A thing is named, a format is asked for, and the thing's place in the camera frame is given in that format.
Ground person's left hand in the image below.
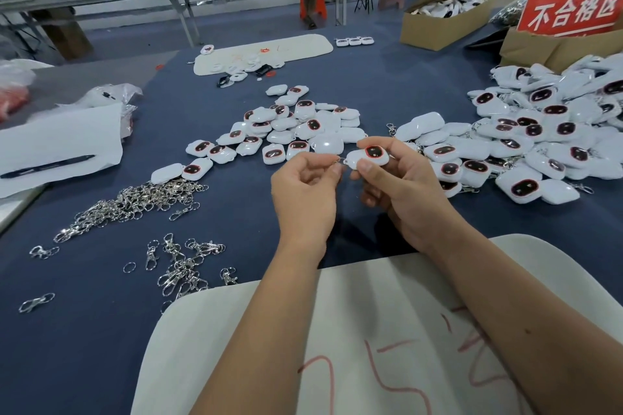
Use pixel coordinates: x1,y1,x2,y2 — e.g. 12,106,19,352
271,151,344,260

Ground long white foam board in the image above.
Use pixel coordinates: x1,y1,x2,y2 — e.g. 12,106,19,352
193,34,335,77

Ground red plastic stool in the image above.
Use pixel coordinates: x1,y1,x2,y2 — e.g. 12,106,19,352
300,0,329,27

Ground person's left forearm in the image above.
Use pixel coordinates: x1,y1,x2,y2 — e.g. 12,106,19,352
189,249,327,415

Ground white plastic bag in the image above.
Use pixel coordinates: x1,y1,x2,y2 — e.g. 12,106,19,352
0,58,52,88

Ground black pen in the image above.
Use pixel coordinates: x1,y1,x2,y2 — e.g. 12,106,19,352
0,154,97,180

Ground person's right hand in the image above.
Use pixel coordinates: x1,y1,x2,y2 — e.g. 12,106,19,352
350,136,467,254

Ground orange bag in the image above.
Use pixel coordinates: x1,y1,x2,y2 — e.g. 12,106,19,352
0,86,31,121

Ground white paper sheet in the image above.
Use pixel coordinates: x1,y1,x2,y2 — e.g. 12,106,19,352
0,105,125,200

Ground open cardboard box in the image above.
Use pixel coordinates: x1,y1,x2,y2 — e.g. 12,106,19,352
400,0,504,52

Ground red sign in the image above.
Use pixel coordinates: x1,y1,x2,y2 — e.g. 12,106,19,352
517,0,623,38

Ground white tag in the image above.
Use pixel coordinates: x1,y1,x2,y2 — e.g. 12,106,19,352
345,145,391,171

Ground flat brown cardboard box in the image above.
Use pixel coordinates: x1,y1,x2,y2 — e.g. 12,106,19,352
499,29,623,73

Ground person's right forearm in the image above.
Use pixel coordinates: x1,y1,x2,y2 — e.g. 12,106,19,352
426,227,623,415

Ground white foam board red marks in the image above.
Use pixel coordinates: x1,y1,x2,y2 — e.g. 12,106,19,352
131,233,623,415

